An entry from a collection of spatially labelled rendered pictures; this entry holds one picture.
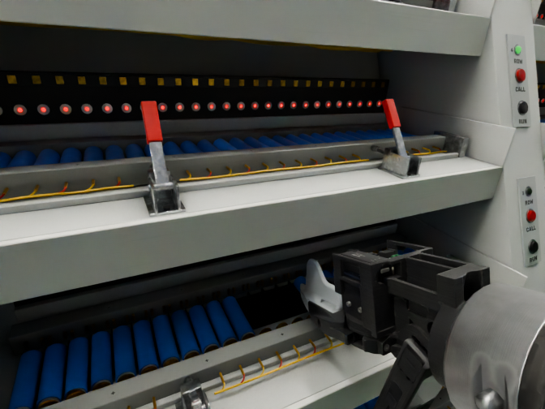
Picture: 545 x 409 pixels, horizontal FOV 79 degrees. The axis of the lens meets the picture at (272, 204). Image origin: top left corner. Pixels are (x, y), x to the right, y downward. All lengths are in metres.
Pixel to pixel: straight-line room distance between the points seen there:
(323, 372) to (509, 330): 0.21
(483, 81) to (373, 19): 0.20
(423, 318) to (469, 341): 0.06
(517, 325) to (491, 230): 0.33
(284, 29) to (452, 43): 0.24
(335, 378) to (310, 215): 0.17
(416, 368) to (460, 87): 0.40
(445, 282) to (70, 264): 0.26
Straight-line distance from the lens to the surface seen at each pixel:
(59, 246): 0.27
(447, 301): 0.26
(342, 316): 0.33
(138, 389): 0.35
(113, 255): 0.27
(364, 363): 0.40
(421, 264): 0.28
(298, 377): 0.37
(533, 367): 0.22
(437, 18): 0.48
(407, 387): 0.31
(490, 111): 0.54
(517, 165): 0.56
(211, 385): 0.36
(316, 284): 0.37
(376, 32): 0.41
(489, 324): 0.23
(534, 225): 0.59
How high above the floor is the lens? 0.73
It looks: 4 degrees down
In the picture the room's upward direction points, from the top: 7 degrees counter-clockwise
